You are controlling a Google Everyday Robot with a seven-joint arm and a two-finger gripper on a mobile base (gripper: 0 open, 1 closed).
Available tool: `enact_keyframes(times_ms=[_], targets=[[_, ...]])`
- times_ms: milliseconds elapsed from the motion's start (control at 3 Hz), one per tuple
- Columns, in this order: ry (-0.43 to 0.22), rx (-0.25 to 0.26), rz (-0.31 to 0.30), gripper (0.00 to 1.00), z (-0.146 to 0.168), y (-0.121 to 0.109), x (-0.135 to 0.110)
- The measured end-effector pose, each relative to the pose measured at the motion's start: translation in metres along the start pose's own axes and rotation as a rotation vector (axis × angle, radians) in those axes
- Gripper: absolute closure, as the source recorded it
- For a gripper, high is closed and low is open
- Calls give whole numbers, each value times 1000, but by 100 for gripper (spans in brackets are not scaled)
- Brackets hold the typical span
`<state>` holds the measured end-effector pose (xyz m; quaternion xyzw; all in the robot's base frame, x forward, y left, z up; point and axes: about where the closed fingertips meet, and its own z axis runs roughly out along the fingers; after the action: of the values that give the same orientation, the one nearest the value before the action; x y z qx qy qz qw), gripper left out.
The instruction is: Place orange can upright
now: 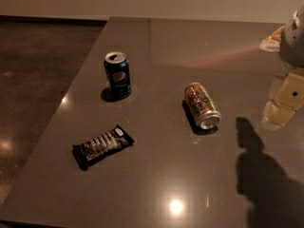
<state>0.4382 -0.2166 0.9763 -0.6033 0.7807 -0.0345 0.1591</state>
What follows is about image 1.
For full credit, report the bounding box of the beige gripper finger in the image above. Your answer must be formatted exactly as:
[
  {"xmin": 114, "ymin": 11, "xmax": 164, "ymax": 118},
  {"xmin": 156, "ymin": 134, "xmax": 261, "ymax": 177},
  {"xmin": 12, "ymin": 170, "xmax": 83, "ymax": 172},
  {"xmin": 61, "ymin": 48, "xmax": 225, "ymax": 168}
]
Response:
[
  {"xmin": 262, "ymin": 67, "xmax": 304, "ymax": 130},
  {"xmin": 259, "ymin": 26, "xmax": 285, "ymax": 52}
]

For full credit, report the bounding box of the orange soda can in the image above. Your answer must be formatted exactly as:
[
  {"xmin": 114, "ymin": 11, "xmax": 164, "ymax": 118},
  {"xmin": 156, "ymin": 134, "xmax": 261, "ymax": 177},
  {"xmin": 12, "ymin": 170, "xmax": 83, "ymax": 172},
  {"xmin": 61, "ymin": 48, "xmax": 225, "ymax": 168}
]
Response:
[{"xmin": 184, "ymin": 83, "xmax": 222, "ymax": 130}]

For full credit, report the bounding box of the blue Pepsi can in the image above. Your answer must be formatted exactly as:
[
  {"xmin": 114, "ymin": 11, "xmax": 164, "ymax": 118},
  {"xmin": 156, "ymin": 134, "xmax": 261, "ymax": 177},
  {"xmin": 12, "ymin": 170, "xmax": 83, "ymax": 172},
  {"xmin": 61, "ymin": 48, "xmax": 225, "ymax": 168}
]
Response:
[{"xmin": 104, "ymin": 51, "xmax": 131, "ymax": 99}]

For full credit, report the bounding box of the black candy bar wrapper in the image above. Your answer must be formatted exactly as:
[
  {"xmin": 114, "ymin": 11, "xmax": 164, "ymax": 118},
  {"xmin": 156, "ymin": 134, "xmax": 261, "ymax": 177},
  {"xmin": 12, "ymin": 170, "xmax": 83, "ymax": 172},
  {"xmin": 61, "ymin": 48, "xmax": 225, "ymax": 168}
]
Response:
[{"xmin": 72, "ymin": 125, "xmax": 134, "ymax": 171}]

